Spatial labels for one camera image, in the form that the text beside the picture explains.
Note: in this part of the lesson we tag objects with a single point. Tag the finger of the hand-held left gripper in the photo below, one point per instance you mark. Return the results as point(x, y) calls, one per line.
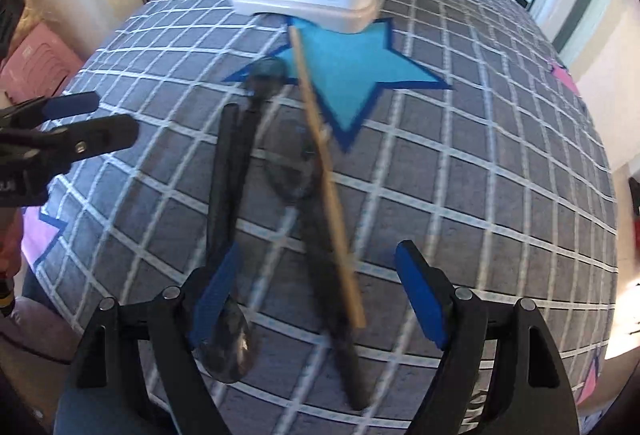
point(70, 104)
point(100, 135)

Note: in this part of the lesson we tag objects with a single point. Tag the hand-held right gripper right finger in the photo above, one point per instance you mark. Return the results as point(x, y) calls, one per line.
point(420, 295)

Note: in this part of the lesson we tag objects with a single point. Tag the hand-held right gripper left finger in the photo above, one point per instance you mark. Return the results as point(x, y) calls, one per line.
point(215, 290)

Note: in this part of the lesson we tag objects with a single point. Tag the black plastic spoon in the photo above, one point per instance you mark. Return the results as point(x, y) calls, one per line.
point(222, 175)
point(265, 75)
point(292, 175)

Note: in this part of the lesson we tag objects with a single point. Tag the bamboo chopstick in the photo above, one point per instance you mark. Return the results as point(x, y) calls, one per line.
point(336, 215)

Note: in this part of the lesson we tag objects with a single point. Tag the person's left forearm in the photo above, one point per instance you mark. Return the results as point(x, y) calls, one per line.
point(7, 255)

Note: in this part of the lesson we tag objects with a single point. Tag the pink plastic stool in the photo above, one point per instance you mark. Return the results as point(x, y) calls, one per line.
point(37, 60)

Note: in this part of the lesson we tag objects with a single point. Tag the grey checked star tablecloth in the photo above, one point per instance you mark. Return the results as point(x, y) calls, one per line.
point(450, 165)

